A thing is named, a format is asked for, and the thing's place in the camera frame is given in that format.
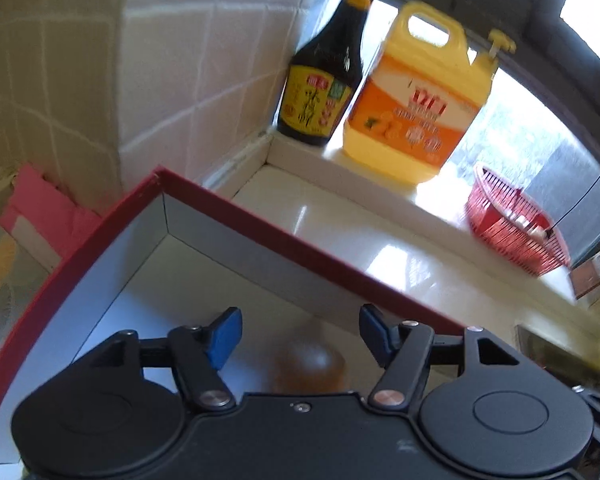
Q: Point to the yellow detergent jug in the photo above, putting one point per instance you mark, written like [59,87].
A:
[415,110]

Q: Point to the dark window frame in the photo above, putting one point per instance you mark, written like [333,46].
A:
[545,5]

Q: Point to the dark sauce bottle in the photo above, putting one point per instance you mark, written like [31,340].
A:
[330,60]

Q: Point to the small orange tangerine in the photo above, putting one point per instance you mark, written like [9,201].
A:
[307,366]

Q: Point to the red box with white inside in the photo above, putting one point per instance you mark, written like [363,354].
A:
[220,240]

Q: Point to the red plastic basket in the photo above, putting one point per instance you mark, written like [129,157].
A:
[500,225]

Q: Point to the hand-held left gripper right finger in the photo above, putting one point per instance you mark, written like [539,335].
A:
[375,335]

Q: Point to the pink folded cloth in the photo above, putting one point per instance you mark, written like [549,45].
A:
[40,205]

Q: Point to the white item in basket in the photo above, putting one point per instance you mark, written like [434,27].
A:
[532,227]

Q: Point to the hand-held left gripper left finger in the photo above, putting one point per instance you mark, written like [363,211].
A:
[225,337]

